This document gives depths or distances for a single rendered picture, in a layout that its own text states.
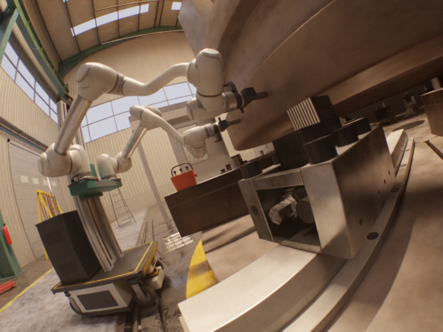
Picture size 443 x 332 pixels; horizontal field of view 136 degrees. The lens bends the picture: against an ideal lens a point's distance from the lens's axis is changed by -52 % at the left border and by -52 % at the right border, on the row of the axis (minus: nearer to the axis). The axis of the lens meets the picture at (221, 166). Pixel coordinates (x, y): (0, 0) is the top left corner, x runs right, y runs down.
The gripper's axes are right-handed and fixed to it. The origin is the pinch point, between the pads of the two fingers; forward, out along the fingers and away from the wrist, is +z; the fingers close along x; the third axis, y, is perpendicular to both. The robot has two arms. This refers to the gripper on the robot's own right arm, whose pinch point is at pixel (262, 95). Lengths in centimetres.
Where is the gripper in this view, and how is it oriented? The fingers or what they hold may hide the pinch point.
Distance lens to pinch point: 93.8
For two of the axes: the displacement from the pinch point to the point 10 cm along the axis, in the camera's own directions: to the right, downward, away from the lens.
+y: 3.6, 9.3, -0.1
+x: 3.3, -1.4, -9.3
